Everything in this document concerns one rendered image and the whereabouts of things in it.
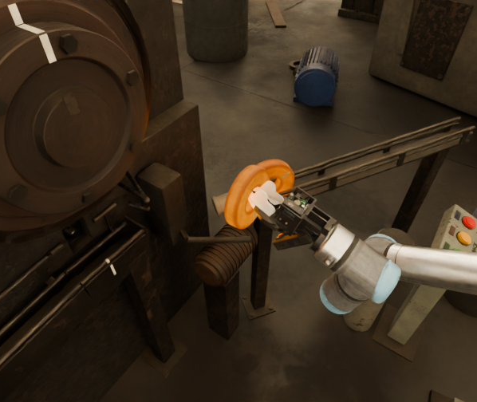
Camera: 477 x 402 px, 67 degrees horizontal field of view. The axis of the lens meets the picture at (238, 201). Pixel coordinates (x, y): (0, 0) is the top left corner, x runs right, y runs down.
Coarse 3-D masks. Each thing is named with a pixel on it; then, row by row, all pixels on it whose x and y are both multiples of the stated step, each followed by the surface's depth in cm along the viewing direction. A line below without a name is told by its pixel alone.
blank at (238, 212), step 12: (252, 168) 81; (240, 180) 79; (252, 180) 80; (264, 180) 86; (228, 192) 79; (240, 192) 78; (228, 204) 79; (240, 204) 79; (228, 216) 81; (240, 216) 82; (252, 216) 88; (240, 228) 85
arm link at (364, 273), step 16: (352, 256) 73; (368, 256) 73; (384, 256) 76; (336, 272) 76; (352, 272) 73; (368, 272) 72; (384, 272) 72; (400, 272) 74; (352, 288) 76; (368, 288) 73; (384, 288) 71
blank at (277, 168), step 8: (272, 160) 102; (280, 160) 103; (264, 168) 100; (272, 168) 101; (280, 168) 102; (288, 168) 103; (272, 176) 103; (280, 176) 104; (288, 176) 105; (280, 184) 107; (288, 184) 107
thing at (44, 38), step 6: (12, 6) 44; (12, 12) 44; (18, 12) 45; (18, 18) 45; (18, 24) 46; (24, 24) 46; (30, 30) 44; (36, 30) 44; (42, 30) 44; (42, 36) 44; (42, 42) 44; (48, 42) 45; (48, 48) 45; (48, 54) 46; (54, 60) 47
